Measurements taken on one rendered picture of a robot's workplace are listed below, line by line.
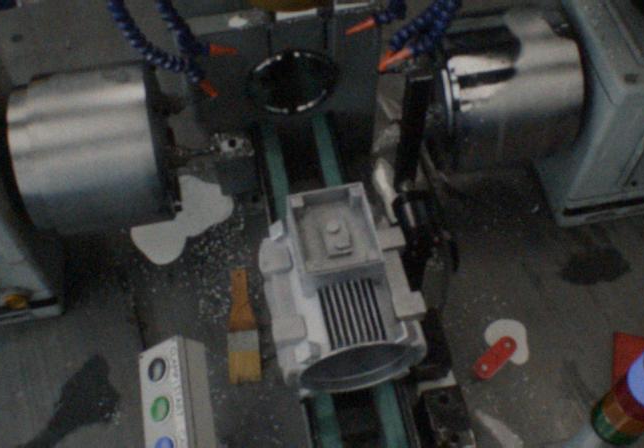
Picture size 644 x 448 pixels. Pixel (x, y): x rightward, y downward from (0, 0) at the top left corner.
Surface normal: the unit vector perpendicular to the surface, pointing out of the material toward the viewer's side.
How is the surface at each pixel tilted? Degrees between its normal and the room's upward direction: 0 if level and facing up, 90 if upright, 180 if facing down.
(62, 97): 2
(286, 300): 0
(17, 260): 90
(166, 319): 0
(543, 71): 32
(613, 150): 90
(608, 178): 90
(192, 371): 54
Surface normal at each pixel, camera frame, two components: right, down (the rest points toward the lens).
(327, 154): 0.00, -0.52
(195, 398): 0.79, -0.44
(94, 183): 0.16, 0.43
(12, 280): 0.19, 0.83
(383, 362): -0.57, -0.32
